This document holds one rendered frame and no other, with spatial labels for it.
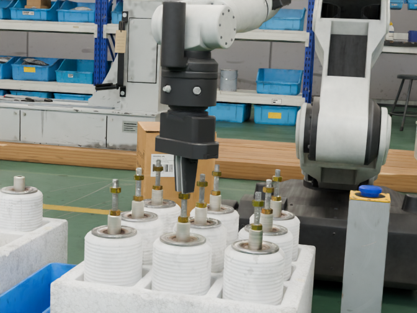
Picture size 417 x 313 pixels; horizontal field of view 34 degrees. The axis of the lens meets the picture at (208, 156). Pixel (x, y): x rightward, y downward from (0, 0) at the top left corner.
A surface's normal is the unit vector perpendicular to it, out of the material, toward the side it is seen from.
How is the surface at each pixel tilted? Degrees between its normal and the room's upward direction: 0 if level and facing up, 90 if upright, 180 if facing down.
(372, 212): 90
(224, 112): 93
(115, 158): 90
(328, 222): 46
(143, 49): 90
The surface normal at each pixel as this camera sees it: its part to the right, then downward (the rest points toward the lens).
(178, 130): -0.72, 0.07
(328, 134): -0.20, 0.18
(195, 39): -0.48, 0.11
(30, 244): 0.98, 0.07
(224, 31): 0.87, 0.11
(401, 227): -0.11, -0.59
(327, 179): -0.18, -0.04
